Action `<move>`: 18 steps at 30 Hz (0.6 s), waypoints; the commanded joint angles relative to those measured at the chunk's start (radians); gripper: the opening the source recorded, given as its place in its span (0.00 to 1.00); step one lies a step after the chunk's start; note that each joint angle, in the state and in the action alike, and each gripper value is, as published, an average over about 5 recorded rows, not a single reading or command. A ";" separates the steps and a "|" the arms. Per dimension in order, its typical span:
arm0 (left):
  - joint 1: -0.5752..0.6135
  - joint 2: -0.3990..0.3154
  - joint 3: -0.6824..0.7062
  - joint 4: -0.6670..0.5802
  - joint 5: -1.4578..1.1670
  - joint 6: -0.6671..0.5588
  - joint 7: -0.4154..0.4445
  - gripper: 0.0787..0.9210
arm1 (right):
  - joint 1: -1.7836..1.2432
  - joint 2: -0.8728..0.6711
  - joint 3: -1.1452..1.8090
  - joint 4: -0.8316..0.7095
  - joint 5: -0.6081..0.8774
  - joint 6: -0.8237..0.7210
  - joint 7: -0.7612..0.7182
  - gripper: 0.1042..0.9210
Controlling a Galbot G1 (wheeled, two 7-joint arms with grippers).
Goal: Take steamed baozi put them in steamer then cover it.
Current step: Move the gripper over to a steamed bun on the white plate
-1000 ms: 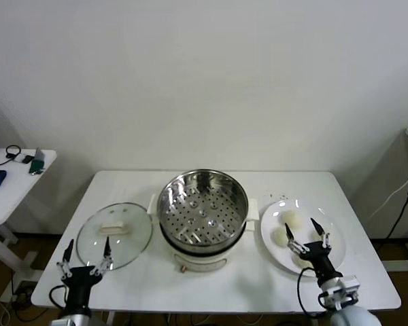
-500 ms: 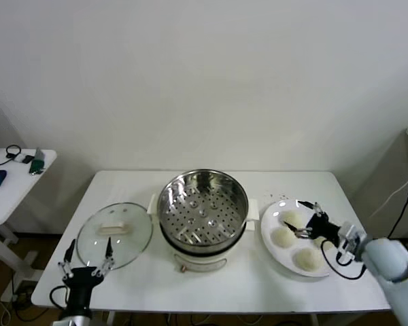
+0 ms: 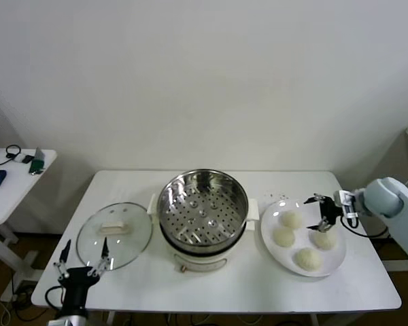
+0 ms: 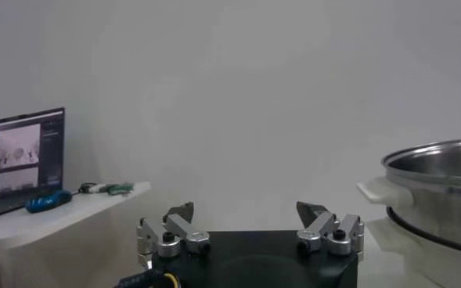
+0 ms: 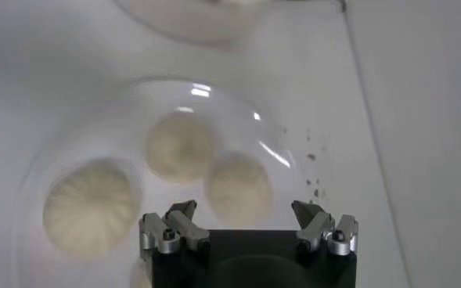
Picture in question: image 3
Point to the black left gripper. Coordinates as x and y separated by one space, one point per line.
76 288

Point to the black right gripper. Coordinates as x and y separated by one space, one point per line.
330 212

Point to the white steamed baozi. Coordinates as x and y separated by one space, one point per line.
325 241
307 259
291 219
284 236

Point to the round glass pot lid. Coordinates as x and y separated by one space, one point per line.
129 234

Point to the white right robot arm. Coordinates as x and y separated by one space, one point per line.
384 197

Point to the stainless steel steamer basket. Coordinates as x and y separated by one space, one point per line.
177 190

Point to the dark crumbs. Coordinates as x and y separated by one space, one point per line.
275 195

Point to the white round plate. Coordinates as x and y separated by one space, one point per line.
275 254

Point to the white table leg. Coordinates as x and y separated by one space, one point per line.
111 319
313 320

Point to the white side table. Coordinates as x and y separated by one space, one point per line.
10 200

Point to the green clamp tool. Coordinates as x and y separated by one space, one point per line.
37 166

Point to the small black device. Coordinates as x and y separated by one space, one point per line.
27 159

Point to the small white adapter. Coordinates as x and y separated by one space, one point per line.
19 158

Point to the white electric cooker pot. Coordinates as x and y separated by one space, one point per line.
204 263

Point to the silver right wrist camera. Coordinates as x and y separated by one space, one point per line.
347 203

